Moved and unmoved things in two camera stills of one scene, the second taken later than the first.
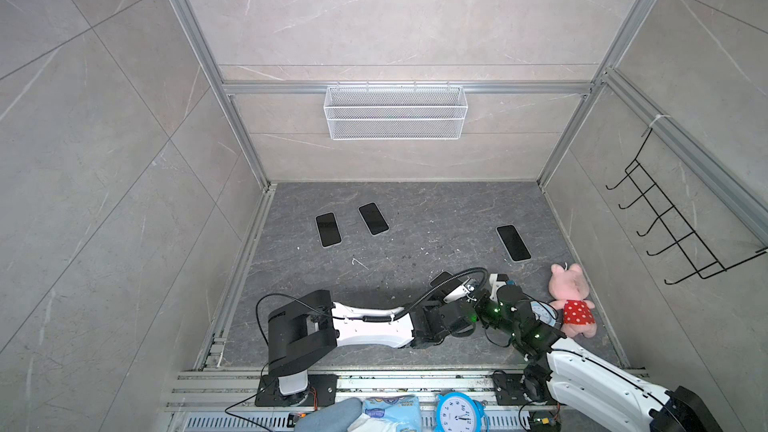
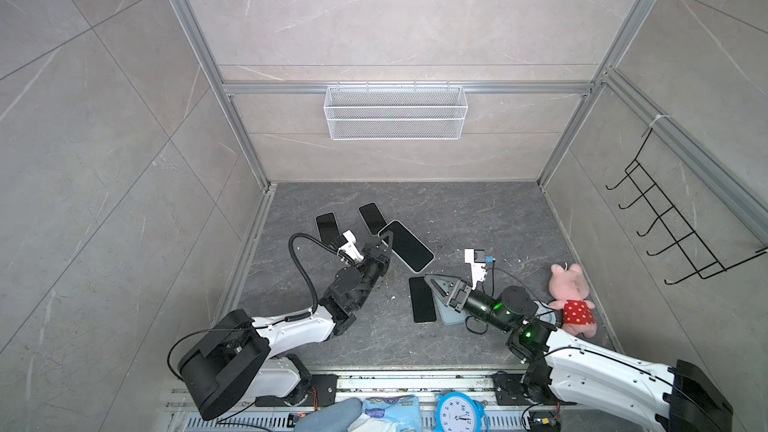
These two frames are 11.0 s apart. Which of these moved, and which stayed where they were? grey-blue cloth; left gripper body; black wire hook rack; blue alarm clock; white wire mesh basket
Moved: left gripper body
Stayed: white wire mesh basket; grey-blue cloth; blue alarm clock; black wire hook rack
